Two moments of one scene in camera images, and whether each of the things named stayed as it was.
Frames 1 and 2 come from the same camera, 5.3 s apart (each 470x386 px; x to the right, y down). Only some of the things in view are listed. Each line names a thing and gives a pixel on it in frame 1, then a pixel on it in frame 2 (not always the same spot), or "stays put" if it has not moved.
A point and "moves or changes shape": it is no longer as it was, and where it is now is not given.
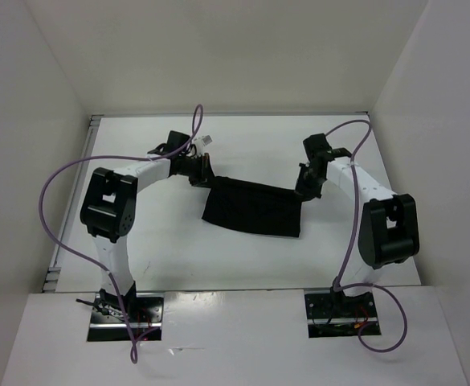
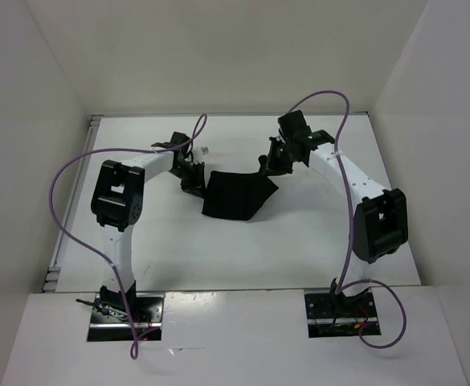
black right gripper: (302, 189) to (272, 167)
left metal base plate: (109, 321) stays put
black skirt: (255, 207) moves or changes shape
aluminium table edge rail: (72, 203) stays put
